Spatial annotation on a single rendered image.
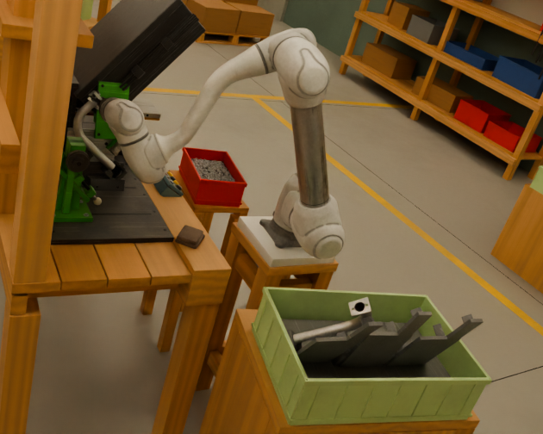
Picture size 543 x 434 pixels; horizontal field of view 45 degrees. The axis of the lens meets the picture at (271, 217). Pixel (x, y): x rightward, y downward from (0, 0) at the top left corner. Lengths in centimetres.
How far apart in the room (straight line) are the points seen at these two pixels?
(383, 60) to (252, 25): 179
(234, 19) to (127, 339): 612
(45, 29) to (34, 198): 46
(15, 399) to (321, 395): 102
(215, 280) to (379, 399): 68
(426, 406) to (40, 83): 139
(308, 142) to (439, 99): 583
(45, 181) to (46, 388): 131
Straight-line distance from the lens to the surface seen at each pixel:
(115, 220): 234
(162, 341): 316
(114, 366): 310
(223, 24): 867
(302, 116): 204
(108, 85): 250
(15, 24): 200
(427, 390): 202
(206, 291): 224
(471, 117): 749
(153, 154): 213
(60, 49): 171
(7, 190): 230
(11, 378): 227
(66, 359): 310
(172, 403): 258
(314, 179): 216
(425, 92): 791
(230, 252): 264
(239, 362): 220
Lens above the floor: 209
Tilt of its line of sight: 27 degrees down
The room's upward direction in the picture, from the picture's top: 17 degrees clockwise
